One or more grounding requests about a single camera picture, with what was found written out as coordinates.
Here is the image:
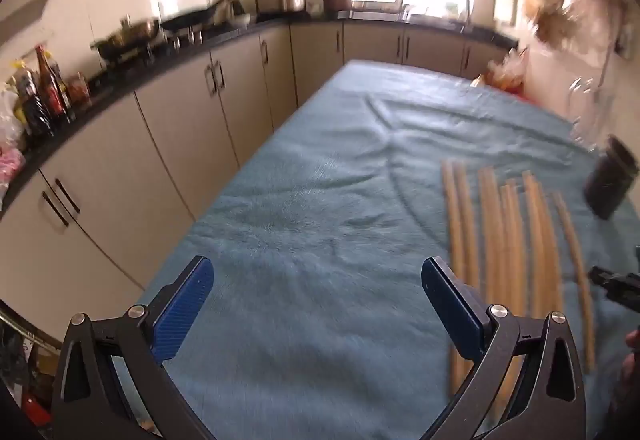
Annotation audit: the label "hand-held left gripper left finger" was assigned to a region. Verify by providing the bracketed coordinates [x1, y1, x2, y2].
[52, 255, 216, 440]

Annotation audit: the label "beige kitchen base cabinets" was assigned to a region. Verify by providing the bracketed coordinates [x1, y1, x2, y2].
[0, 20, 518, 356]

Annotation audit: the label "blue tablecloth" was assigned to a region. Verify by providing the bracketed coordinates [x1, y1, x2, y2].
[92, 59, 640, 440]

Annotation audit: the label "person's right hand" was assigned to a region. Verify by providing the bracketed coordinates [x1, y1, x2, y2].
[619, 327, 640, 401]

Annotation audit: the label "clear orange plastic bag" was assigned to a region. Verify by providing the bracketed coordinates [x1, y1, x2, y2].
[487, 48, 530, 94]

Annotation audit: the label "bunch of wooden chopsticks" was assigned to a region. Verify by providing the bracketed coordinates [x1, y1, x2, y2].
[441, 159, 597, 421]

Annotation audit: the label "white plastic bag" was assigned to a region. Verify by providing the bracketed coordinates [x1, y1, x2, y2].
[0, 85, 26, 151]

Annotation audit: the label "black wok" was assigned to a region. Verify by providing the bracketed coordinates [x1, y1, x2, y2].
[160, 0, 236, 34]

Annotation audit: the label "chili sauce jar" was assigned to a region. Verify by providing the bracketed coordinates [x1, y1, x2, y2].
[67, 73, 92, 106]

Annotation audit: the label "gas stove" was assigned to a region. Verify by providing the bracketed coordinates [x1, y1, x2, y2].
[97, 28, 236, 66]

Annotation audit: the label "hanging clear plastic bags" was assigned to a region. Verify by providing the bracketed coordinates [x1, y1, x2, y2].
[522, 0, 601, 55]

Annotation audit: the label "black kitchen countertop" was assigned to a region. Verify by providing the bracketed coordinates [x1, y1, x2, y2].
[0, 8, 521, 221]

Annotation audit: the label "steel pot with lid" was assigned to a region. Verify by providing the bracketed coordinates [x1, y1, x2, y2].
[90, 18, 163, 58]

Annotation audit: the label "black utensil holder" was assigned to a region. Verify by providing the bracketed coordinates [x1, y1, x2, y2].
[583, 134, 640, 221]

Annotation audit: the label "pink plastic bag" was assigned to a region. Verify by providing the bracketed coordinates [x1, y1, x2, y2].
[0, 147, 26, 191]

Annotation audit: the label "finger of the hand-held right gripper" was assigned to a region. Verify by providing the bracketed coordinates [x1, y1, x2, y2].
[587, 265, 640, 316]

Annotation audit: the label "curved metal rail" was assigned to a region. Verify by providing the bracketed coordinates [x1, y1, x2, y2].
[0, 300, 66, 346]

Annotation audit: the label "glass mug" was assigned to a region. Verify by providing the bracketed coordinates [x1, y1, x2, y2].
[567, 70, 618, 151]

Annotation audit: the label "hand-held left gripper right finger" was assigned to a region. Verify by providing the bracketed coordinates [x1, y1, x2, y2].
[421, 256, 588, 440]

